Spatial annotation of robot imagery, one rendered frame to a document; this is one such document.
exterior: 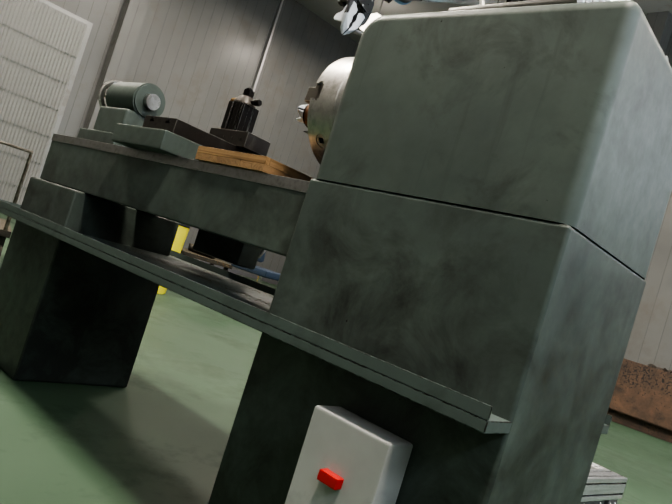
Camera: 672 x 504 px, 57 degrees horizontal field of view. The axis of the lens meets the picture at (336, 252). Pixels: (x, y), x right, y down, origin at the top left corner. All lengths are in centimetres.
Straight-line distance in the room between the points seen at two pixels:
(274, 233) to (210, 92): 1084
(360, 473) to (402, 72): 78
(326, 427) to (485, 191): 50
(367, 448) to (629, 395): 674
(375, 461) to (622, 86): 74
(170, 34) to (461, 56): 1087
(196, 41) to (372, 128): 1097
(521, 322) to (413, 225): 28
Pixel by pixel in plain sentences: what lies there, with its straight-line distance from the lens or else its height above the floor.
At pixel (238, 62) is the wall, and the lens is 1263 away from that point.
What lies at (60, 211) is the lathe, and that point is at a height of 59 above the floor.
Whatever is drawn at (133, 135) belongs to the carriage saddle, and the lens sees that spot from 202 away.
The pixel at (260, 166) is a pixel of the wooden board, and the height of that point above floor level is 88.
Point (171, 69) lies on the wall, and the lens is 1195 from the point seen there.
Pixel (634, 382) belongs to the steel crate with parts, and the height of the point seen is 49.
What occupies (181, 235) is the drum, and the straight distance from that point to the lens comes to 581.
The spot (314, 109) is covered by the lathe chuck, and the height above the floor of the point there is 104.
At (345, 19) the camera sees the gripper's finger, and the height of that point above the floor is 135.
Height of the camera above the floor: 68
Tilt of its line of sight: 2 degrees up
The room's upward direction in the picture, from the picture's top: 17 degrees clockwise
